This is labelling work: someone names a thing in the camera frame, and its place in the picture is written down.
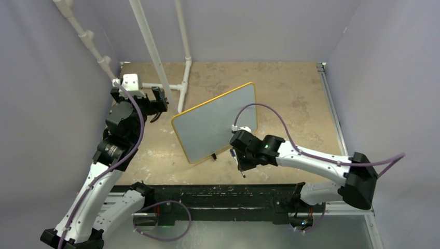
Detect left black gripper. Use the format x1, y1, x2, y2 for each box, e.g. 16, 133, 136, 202
111, 86, 165, 142

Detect whiteboard marker pen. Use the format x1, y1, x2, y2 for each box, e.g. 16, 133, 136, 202
229, 148, 246, 178

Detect black handled pliers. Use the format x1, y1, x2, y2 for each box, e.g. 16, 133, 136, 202
150, 112, 162, 123

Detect yellow framed whiteboard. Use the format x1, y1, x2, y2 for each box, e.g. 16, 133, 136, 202
171, 82, 258, 164

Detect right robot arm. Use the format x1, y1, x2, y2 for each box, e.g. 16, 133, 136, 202
229, 130, 378, 211

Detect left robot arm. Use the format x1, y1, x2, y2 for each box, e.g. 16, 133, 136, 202
40, 87, 168, 248

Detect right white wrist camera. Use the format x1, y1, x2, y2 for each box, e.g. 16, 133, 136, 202
231, 124, 252, 134

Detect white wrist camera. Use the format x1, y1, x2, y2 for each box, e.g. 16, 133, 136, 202
231, 124, 252, 134
112, 74, 146, 99

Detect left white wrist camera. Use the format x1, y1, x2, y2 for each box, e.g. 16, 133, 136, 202
112, 74, 146, 99

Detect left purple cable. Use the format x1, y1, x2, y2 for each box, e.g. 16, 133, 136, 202
57, 81, 145, 249

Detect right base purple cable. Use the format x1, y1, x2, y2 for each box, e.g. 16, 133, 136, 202
292, 205, 326, 234

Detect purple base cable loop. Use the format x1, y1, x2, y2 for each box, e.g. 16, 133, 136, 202
132, 200, 192, 242

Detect aluminium table frame rail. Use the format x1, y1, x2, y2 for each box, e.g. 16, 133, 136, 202
317, 63, 383, 248

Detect white PVC pipe frame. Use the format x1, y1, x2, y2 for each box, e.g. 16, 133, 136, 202
53, 1, 193, 115

